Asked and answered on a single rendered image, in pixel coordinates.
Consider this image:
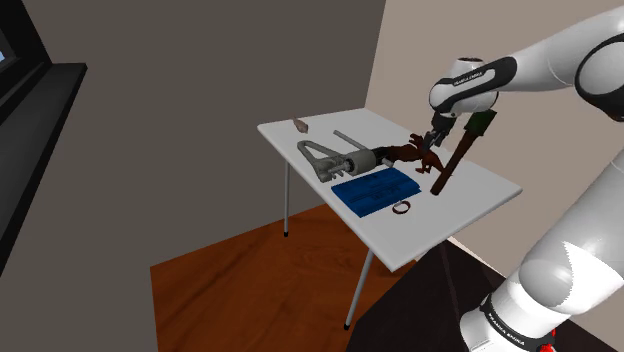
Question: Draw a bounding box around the brown stick with green end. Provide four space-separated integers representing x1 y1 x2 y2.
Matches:
429 109 498 197

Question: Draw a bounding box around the brown dinosaur toy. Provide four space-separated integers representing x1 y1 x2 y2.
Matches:
372 132 446 175

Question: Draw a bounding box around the white table with metal legs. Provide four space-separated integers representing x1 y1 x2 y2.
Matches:
256 107 524 332

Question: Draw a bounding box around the blue book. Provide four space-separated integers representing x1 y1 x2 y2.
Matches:
330 168 422 219

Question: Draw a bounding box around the grey metal rod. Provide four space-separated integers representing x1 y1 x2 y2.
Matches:
332 129 368 150

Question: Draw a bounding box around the dark robot stand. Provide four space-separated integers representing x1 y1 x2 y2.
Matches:
344 240 607 352

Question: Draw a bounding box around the black window frame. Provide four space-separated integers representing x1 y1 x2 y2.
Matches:
0 0 89 277

